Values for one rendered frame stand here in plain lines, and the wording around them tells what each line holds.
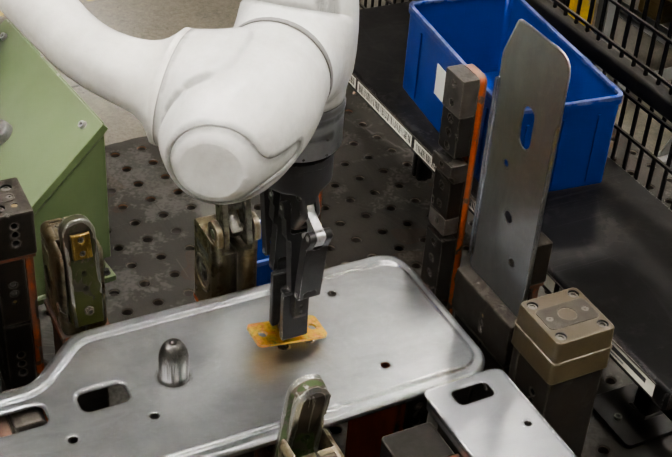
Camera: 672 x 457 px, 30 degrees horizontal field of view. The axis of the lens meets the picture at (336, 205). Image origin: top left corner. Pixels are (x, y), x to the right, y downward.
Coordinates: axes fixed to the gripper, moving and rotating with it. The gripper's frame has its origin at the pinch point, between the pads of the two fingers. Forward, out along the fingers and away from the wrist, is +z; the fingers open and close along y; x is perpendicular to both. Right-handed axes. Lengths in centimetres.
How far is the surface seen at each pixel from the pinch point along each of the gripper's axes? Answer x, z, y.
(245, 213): 0.6, -2.8, -13.2
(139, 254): 2, 36, -58
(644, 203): 51, 3, -4
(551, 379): 23.1, 4.8, 17.0
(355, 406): 2.6, 6.0, 11.3
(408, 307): 15.4, 5.8, -0.3
